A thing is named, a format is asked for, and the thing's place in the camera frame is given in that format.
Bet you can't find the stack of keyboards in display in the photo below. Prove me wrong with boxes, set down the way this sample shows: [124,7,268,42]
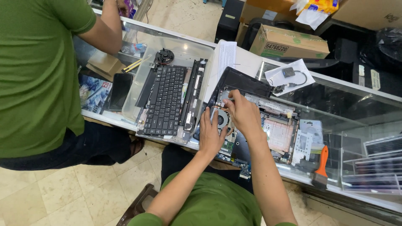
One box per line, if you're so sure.
[340,134,402,196]

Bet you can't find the white printed paper sheet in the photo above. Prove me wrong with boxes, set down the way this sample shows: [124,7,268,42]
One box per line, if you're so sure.
[216,41,238,74]

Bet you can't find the black laptop keyboard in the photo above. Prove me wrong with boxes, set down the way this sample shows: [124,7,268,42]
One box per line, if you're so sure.
[143,65,188,136]

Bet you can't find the round laptop cooling fan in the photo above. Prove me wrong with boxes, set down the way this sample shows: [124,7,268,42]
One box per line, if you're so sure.
[211,107,235,136]

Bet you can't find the person's right hand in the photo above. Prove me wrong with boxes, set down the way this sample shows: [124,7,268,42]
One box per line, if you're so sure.
[222,89,268,142]

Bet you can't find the plain brown cardboard box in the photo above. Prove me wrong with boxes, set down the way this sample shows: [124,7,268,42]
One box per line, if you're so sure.
[240,0,298,26]

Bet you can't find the white flat board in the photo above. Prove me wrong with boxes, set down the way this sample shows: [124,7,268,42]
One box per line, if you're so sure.
[204,39,263,103]

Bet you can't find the grey laptop palmrest frame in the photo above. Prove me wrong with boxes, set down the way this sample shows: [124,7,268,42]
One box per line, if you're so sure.
[135,58,210,146]

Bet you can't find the orange-handled brush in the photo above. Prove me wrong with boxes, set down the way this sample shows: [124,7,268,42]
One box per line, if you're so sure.
[311,145,330,190]

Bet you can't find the white metal bracket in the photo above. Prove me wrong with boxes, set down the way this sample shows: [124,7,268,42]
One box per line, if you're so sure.
[291,129,313,166]

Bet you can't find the large brown cardboard box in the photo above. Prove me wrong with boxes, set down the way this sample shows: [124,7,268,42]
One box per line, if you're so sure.
[331,0,402,31]

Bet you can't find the yellow tissue pack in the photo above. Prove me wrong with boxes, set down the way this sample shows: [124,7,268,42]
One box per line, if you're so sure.
[290,0,340,31]

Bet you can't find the person's left hand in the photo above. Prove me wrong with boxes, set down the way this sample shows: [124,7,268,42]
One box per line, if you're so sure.
[198,107,228,158]

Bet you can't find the long black laptop battery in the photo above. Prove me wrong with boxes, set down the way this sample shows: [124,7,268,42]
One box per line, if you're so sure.
[179,58,209,132]

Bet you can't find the labelled cardboard box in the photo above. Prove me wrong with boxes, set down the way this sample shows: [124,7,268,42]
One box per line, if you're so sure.
[249,24,330,59]

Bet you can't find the person's dark trousers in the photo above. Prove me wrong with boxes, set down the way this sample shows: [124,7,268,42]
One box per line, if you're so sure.
[160,143,254,194]

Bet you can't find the black laptop chassis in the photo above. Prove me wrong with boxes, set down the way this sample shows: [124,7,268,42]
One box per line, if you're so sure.
[192,67,301,166]

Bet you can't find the brown wooden stool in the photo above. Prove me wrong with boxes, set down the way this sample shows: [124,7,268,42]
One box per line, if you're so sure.
[116,183,159,226]

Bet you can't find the clear plastic bag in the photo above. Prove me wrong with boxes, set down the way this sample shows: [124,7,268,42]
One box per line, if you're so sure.
[264,58,316,96]

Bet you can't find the black computer tower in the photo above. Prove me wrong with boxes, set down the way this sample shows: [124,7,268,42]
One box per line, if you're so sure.
[214,0,246,44]

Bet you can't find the purple packet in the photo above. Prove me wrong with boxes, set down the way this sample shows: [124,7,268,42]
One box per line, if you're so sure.
[119,0,137,19]

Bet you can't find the small brown cardboard box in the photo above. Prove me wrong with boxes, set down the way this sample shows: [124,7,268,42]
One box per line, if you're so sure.
[86,50,127,82]

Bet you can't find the loose black cooling fan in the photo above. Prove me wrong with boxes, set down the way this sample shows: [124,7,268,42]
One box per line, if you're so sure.
[154,48,175,66]

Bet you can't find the black plastic bag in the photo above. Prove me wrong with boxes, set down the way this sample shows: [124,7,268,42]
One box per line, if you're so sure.
[359,27,402,69]

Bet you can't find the black adapter cable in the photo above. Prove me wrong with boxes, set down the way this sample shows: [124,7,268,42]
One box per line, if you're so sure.
[271,67,308,94]

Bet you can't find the black smartphone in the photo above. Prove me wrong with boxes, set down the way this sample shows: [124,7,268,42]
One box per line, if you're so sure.
[108,73,134,112]

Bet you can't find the person's green shirt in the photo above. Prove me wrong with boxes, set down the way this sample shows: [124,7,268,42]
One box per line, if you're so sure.
[127,171,297,226]

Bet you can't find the clear plastic tray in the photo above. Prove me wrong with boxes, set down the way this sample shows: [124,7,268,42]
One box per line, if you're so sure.
[121,36,216,127]

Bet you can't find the colourful printed magazine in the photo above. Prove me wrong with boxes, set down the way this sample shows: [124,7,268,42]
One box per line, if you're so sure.
[79,74,113,114]

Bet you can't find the small blue circuit board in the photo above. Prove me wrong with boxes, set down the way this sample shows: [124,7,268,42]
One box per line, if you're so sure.
[232,158,252,180]

